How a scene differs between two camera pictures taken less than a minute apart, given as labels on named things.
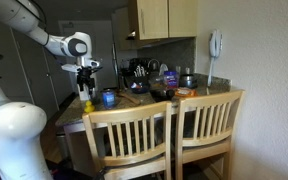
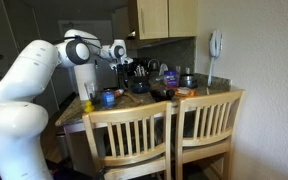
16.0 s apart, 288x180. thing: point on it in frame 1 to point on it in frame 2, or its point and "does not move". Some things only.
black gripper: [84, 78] to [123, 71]
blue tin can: [109, 98] does not move
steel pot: [188, 81] does not move
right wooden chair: [205, 126] does not move
